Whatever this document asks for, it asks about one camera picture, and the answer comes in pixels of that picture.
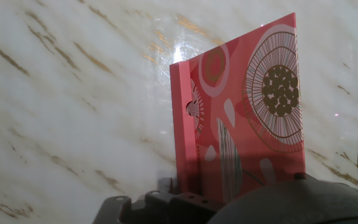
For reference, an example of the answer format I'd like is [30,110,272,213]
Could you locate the marble pattern table mat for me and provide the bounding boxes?
[0,0,358,224]

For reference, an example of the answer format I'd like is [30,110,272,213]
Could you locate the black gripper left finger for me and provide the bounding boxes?
[92,195,132,224]

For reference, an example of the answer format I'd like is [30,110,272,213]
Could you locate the pink patterned flat box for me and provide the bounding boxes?
[169,12,306,203]

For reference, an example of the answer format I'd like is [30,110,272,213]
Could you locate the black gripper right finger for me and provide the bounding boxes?
[129,177,224,224]

